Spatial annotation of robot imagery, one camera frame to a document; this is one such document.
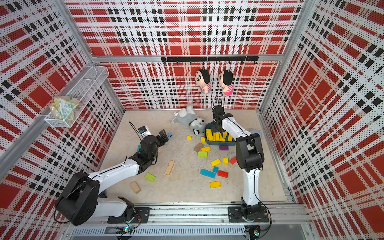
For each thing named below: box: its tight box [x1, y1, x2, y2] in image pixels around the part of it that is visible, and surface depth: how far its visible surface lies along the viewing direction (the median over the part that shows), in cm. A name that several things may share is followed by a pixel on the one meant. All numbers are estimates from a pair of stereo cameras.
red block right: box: [229, 156, 237, 165], surface depth 95 cm
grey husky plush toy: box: [171, 104, 206, 136], surface depth 107 cm
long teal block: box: [200, 168, 217, 179], surface depth 90 cm
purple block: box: [219, 145, 229, 151], surface depth 101 cm
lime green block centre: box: [197, 152, 208, 158], surface depth 97 cm
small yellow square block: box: [222, 157, 230, 165], surface depth 93 cm
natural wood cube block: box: [130, 181, 142, 194], surface depth 83 cm
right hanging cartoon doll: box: [218, 69, 234, 96], surface depth 96 cm
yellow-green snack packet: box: [49, 95, 80, 123], surface depth 64 cm
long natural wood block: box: [164, 160, 175, 176], surface depth 92 cm
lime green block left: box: [144, 172, 157, 183], surface depth 88 cm
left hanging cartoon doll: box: [194, 69, 212, 94], surface depth 95 cm
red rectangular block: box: [217, 170, 229, 178], surface depth 90 cm
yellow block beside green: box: [201, 146, 211, 153], surface depth 100 cm
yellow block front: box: [209, 181, 222, 189], surface depth 86 cm
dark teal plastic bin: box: [204, 122, 237, 146], surface depth 103 cm
